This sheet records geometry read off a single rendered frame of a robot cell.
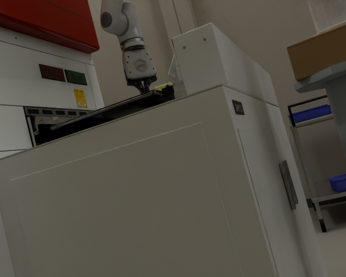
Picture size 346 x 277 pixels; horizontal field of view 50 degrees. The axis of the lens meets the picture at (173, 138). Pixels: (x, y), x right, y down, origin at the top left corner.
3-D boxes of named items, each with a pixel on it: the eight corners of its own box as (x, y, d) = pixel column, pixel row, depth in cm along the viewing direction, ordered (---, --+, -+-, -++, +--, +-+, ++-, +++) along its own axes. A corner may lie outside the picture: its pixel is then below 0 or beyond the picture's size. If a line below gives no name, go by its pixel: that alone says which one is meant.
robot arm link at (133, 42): (121, 39, 123) (123, 48, 123) (146, 36, 126) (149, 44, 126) (116, 49, 131) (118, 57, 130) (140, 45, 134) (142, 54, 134)
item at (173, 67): (172, 91, 143) (162, 58, 143) (176, 92, 146) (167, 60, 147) (186, 86, 140) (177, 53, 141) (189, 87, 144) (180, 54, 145)
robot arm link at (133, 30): (132, 35, 122) (148, 39, 130) (122, -3, 123) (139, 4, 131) (113, 45, 126) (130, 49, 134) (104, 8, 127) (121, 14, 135)
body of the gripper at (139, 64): (121, 46, 123) (129, 78, 122) (150, 42, 127) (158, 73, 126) (117, 54, 130) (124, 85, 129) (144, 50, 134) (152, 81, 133)
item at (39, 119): (32, 148, 110) (24, 117, 111) (111, 142, 151) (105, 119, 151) (37, 147, 109) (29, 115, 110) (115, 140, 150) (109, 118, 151)
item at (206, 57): (187, 99, 80) (171, 38, 81) (241, 110, 131) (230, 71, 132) (229, 86, 77) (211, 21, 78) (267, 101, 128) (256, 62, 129)
